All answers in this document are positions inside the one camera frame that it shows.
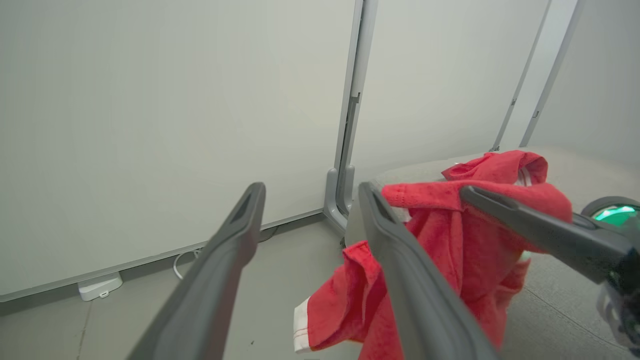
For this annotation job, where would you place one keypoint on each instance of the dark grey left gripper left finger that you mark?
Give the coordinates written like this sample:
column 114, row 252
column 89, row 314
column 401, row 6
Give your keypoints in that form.
column 210, row 285

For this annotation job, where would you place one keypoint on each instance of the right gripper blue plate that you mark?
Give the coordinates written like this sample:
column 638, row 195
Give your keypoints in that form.
column 617, row 215

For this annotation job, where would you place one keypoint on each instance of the wide white partition panel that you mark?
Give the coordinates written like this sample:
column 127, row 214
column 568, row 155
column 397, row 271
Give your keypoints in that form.
column 150, row 125

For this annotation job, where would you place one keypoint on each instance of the white power adapter box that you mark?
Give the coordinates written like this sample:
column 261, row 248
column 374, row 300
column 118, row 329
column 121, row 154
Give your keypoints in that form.
column 100, row 286

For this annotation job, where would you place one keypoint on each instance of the grey partition foot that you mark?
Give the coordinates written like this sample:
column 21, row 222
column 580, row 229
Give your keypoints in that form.
column 332, row 205
column 349, row 192

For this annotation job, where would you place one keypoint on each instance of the red white garment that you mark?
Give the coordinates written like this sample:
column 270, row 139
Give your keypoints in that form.
column 450, row 250

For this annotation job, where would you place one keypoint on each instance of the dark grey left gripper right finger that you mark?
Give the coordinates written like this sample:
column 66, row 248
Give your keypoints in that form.
column 425, row 300

